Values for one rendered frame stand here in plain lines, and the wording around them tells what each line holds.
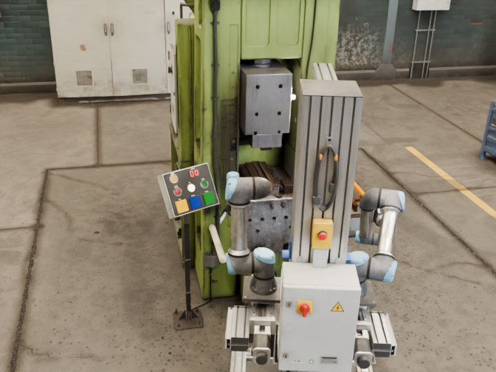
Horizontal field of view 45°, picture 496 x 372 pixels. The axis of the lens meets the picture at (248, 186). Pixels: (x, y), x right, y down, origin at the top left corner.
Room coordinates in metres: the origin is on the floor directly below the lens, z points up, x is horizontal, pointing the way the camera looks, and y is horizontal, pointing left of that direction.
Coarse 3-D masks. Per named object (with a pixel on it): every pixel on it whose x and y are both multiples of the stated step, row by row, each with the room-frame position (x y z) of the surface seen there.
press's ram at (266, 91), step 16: (272, 64) 3.96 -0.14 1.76; (240, 80) 3.85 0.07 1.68; (256, 80) 3.68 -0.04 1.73; (272, 80) 3.71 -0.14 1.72; (288, 80) 3.73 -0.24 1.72; (240, 96) 3.84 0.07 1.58; (256, 96) 3.68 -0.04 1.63; (272, 96) 3.71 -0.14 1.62; (288, 96) 3.73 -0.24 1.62; (240, 112) 3.83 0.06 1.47; (256, 112) 3.69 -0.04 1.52; (272, 112) 3.71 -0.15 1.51; (288, 112) 3.73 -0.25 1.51; (256, 128) 3.69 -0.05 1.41; (272, 128) 3.71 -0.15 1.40; (288, 128) 3.73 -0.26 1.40
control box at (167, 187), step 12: (192, 168) 3.51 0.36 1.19; (204, 168) 3.55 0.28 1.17; (168, 180) 3.38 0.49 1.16; (180, 180) 3.42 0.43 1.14; (192, 180) 3.46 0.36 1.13; (204, 180) 3.51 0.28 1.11; (168, 192) 3.34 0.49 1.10; (192, 192) 3.42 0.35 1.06; (204, 192) 3.47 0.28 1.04; (168, 204) 3.33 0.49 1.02; (204, 204) 3.42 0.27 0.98
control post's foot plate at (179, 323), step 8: (176, 312) 3.55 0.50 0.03; (184, 312) 3.49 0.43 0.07; (192, 312) 3.50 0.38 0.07; (200, 312) 3.58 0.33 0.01; (176, 320) 3.48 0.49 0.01; (184, 320) 3.48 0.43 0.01; (192, 320) 3.48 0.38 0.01; (200, 320) 3.44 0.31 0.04; (176, 328) 3.38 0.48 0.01; (184, 328) 3.39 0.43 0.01; (192, 328) 3.40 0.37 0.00
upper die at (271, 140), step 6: (252, 138) 3.68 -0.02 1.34; (258, 138) 3.69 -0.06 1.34; (264, 138) 3.70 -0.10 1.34; (270, 138) 3.71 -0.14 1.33; (276, 138) 3.72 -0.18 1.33; (252, 144) 3.68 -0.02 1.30; (258, 144) 3.69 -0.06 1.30; (264, 144) 3.70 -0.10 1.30; (270, 144) 3.71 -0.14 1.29; (276, 144) 3.72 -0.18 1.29
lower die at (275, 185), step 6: (246, 162) 4.10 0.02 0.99; (252, 162) 4.08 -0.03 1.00; (258, 162) 4.08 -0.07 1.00; (264, 162) 4.10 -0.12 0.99; (240, 168) 4.04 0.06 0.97; (246, 168) 4.01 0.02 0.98; (252, 168) 3.99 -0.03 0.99; (264, 168) 3.99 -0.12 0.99; (252, 174) 3.89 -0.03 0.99; (258, 174) 3.89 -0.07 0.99; (270, 174) 3.89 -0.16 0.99; (270, 180) 3.77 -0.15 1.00; (276, 186) 3.72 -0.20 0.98; (276, 192) 3.72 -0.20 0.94
